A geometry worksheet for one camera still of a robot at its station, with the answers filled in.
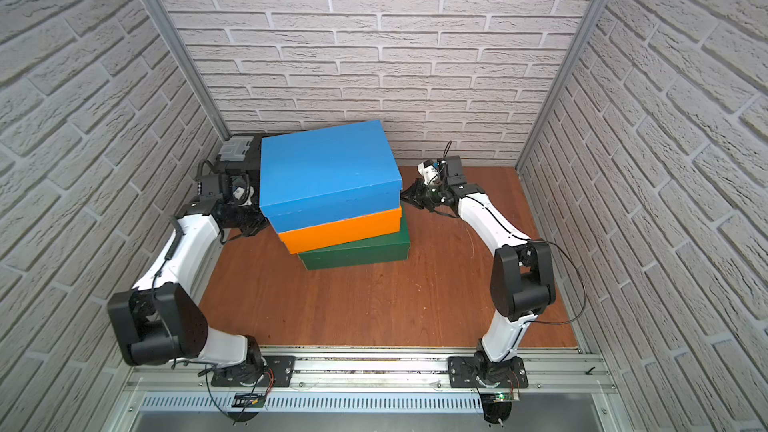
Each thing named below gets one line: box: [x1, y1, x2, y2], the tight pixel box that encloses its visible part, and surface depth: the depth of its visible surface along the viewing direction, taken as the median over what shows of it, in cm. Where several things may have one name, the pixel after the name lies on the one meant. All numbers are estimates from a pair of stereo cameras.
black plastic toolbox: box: [217, 136, 255, 170], surface depth 102 cm
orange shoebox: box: [278, 207, 403, 255], surface depth 77 cm
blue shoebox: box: [259, 120, 403, 234], surface depth 73 cm
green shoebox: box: [297, 206, 410, 270], surface depth 86 cm
